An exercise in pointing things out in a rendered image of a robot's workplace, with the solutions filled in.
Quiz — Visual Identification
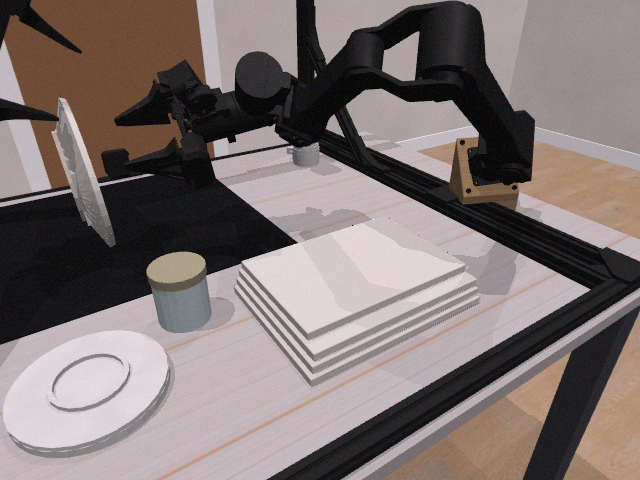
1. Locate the black rectangular mat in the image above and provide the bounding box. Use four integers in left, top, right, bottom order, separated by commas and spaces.
0, 175, 298, 345

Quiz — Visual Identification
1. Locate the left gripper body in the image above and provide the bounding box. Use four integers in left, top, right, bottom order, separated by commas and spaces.
157, 70, 242, 189

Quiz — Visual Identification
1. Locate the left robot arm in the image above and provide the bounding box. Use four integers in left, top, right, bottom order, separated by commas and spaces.
164, 1, 535, 186

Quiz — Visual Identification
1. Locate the white saucer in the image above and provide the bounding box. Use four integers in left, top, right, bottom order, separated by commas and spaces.
2, 330, 170, 458

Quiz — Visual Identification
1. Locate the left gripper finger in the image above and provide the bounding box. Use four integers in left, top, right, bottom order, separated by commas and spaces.
114, 79, 171, 126
124, 137, 191, 185

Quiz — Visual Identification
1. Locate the white round platter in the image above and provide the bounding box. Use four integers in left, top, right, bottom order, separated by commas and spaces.
52, 98, 116, 248

